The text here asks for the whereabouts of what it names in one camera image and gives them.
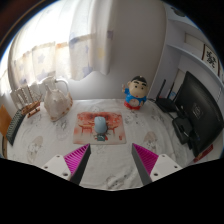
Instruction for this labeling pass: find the dark keyboard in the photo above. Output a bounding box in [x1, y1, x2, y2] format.
[5, 108, 27, 146]

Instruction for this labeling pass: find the flat red strip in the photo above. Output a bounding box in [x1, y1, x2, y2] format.
[193, 144, 214, 163]

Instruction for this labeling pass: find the black computer monitor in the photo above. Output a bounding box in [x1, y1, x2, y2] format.
[173, 70, 224, 158]

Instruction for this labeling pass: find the white star-print curtain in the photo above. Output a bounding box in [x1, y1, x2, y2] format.
[6, 0, 114, 98]

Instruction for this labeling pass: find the white wall shelf unit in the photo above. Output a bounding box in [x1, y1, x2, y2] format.
[163, 3, 224, 84]

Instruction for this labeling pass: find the wooden ship model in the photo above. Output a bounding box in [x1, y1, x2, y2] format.
[9, 83, 43, 118]

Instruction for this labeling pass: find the white printed tablecloth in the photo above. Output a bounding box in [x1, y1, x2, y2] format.
[4, 98, 201, 191]

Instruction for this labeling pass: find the cartoon boy figurine clock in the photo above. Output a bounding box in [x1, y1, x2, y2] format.
[121, 75, 149, 111]

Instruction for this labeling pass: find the black router with antennas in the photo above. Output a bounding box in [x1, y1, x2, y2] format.
[154, 78, 183, 113]

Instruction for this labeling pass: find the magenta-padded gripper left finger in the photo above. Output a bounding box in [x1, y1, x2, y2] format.
[40, 143, 92, 186]

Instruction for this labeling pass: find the red printed mouse pad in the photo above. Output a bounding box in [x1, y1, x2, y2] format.
[73, 111, 127, 145]

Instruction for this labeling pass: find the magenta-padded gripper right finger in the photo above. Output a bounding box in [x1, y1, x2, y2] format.
[131, 143, 184, 186]

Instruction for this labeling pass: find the light blue computer mouse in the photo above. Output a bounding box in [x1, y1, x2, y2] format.
[93, 116, 108, 135]

